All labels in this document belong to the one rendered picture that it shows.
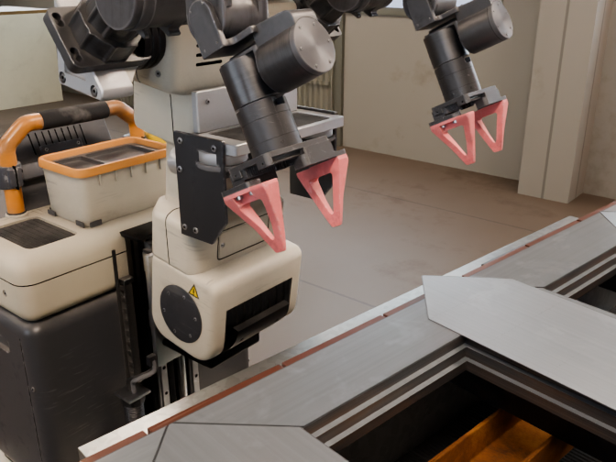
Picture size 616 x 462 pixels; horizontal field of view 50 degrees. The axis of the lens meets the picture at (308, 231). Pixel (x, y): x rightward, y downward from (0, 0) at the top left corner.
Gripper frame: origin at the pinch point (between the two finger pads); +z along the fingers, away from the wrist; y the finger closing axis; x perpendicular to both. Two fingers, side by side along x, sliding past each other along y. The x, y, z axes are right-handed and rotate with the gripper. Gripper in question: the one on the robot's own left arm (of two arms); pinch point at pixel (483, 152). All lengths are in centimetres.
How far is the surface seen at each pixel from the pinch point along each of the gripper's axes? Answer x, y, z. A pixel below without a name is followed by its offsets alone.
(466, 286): -0.3, -17.8, 15.9
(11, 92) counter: 557, 221, -188
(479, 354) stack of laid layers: -6.8, -30.1, 21.0
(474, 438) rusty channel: -1.2, -29.2, 32.4
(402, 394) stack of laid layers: -3.1, -41.3, 20.4
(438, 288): 2.1, -20.7, 14.7
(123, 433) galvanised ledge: 35, -54, 18
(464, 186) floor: 163, 271, 29
